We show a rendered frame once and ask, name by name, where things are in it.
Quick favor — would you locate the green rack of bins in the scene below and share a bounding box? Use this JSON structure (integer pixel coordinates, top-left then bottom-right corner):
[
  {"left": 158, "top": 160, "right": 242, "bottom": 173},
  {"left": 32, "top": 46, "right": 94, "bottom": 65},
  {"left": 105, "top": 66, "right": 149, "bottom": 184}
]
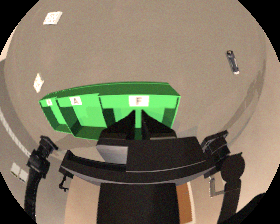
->
[{"left": 38, "top": 81, "right": 181, "bottom": 140}]

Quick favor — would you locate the white domino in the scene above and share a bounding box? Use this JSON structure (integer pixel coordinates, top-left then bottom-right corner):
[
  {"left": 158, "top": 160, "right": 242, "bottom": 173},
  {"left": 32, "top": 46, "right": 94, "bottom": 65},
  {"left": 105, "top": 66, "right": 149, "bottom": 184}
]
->
[
  {"left": 43, "top": 12, "right": 63, "bottom": 24},
  {"left": 34, "top": 73, "right": 44, "bottom": 92}
]

